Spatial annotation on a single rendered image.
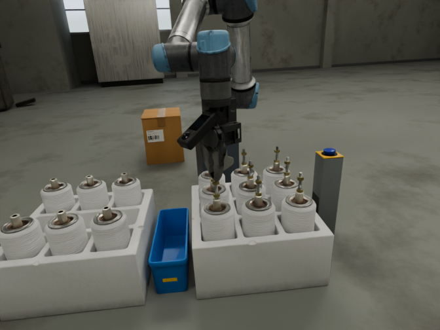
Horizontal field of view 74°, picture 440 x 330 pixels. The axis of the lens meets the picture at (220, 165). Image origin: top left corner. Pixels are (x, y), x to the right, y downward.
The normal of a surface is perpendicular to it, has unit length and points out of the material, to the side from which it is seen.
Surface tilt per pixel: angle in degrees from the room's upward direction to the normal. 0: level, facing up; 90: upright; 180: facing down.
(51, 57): 90
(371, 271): 0
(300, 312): 0
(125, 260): 90
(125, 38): 90
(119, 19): 90
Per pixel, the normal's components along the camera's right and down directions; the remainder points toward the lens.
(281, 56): 0.25, 0.35
